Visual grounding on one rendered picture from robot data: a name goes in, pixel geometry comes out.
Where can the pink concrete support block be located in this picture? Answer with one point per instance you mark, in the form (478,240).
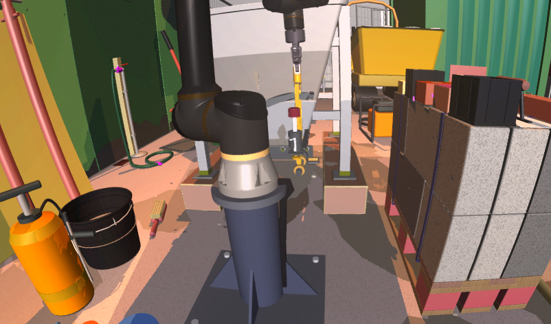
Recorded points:
(196,196)
(345,198)

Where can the red brick stack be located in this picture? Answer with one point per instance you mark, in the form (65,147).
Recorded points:
(431,95)

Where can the orange pump sprayer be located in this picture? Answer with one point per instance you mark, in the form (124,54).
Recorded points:
(48,261)

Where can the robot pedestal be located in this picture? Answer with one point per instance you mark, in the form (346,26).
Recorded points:
(253,243)

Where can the yellow hook latch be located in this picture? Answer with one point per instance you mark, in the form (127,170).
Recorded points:
(300,163)

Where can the black bucket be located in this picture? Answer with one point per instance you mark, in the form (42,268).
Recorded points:
(104,229)

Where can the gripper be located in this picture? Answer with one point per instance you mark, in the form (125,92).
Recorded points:
(295,36)

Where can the yellow plywood board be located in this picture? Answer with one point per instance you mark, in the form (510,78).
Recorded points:
(18,135)

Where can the pink flat block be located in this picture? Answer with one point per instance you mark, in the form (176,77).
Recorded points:
(467,71)

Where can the red-capped white safety pin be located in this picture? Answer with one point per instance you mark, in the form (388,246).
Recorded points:
(294,116)

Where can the red wooden pallet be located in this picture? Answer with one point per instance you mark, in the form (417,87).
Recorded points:
(465,298)

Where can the green hoarding fence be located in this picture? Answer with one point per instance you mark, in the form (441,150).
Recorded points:
(99,67)

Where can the small black crate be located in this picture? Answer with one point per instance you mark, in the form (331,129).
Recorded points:
(423,81)

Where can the wooden standpipe post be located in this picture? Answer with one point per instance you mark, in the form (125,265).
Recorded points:
(125,108)

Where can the dark pin socket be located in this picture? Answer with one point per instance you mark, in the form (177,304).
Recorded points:
(295,140)

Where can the red scaffold tube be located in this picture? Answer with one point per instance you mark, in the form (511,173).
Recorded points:
(36,94)
(2,148)

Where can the grey concrete block stack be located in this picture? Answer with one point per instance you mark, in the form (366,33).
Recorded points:
(478,189)

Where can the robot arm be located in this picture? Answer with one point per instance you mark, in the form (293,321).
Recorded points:
(196,54)

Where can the teal corrugated container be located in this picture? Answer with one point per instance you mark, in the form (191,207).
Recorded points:
(496,40)

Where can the large black crate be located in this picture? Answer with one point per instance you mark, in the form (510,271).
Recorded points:
(485,99)

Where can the yellow site dumper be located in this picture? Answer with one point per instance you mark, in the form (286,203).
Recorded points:
(395,49)

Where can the red low wall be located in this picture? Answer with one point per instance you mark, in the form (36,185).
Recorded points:
(543,108)

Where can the blue round object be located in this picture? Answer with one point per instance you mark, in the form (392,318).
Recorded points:
(138,319)

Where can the orange generator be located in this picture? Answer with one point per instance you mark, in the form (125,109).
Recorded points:
(383,120)

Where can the white concrete skip body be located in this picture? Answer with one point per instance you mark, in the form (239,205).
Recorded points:
(253,49)

